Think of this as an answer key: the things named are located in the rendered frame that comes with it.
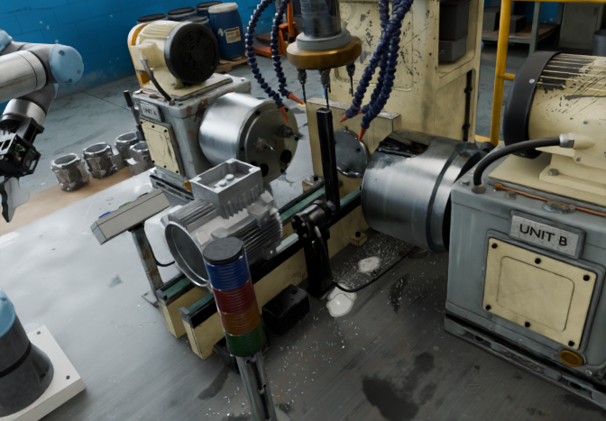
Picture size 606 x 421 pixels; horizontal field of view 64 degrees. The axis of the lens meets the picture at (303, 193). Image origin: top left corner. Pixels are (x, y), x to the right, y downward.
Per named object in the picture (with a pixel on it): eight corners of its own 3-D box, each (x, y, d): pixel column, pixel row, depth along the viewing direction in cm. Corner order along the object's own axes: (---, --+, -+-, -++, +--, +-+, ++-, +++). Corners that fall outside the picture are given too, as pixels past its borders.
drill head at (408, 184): (392, 192, 133) (390, 106, 121) (547, 242, 107) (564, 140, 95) (335, 236, 118) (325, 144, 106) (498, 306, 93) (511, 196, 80)
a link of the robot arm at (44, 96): (15, 64, 109) (39, 91, 116) (-4, 98, 103) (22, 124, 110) (46, 59, 108) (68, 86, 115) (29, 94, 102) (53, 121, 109)
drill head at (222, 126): (239, 142, 175) (225, 76, 163) (313, 167, 152) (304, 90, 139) (182, 171, 160) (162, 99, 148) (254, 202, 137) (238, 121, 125)
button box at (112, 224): (162, 211, 121) (151, 193, 121) (171, 205, 116) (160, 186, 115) (100, 245, 111) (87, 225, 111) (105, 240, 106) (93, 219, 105)
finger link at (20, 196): (25, 219, 98) (18, 174, 98) (2, 224, 99) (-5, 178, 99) (37, 218, 101) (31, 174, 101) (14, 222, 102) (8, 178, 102)
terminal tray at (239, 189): (236, 184, 114) (231, 157, 111) (267, 196, 108) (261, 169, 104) (196, 207, 107) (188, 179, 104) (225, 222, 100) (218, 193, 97)
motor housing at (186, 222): (237, 231, 125) (223, 167, 115) (289, 257, 113) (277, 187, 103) (172, 272, 113) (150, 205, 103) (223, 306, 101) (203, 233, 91)
